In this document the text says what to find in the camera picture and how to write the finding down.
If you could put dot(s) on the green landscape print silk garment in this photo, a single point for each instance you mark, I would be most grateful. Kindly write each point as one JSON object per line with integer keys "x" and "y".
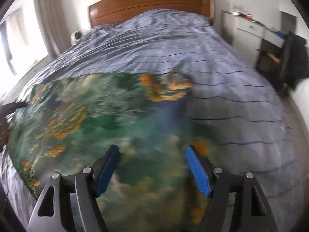
{"x": 70, "y": 123}

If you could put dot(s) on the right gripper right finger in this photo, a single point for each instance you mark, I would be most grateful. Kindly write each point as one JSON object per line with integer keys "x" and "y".
{"x": 251, "y": 210}

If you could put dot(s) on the beige curtain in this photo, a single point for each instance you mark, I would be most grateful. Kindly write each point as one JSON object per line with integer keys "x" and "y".
{"x": 52, "y": 18}

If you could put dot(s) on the black jacket on chair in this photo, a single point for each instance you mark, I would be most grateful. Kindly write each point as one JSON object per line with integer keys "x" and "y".
{"x": 294, "y": 63}

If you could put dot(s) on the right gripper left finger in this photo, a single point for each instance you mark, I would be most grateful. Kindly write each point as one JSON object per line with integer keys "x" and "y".
{"x": 53, "y": 210}

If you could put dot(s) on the left hand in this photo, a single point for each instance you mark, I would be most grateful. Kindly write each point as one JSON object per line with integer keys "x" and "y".
{"x": 4, "y": 134}

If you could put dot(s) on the white desk with drawers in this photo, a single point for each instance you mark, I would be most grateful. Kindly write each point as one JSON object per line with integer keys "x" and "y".
{"x": 247, "y": 37}

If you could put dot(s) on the blue checked bed cover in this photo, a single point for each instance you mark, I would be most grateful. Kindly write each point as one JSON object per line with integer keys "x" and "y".
{"x": 245, "y": 119}

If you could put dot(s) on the brown wooden headboard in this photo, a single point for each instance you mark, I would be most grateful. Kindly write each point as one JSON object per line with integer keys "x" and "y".
{"x": 118, "y": 11}

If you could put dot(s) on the white round fan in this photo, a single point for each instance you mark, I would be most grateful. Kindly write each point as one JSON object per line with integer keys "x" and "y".
{"x": 76, "y": 37}

